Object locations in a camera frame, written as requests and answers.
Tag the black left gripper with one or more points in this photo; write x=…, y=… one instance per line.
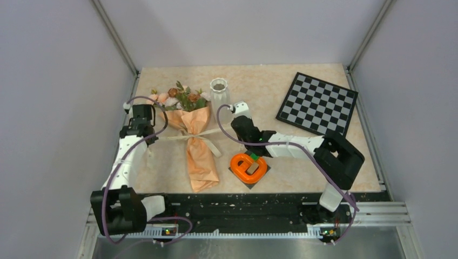
x=153, y=139

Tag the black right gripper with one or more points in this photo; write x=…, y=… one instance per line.
x=240, y=138

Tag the orange paper flower bouquet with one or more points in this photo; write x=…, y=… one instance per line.
x=190, y=111

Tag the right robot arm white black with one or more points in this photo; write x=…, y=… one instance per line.
x=332, y=154

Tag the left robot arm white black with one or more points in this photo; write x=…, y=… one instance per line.
x=118, y=209

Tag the white ribbed vase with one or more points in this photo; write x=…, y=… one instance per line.
x=220, y=95

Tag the green cube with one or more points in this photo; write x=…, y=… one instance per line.
x=254, y=157

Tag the tan wooden block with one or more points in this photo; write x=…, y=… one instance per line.
x=252, y=168

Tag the black grey checkerboard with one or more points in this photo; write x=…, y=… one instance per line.
x=317, y=106

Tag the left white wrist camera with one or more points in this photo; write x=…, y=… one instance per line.
x=130, y=109

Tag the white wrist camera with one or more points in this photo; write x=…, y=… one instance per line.
x=240, y=109
x=130, y=109

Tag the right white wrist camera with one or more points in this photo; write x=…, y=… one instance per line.
x=240, y=109

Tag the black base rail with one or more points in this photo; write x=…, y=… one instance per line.
x=263, y=213

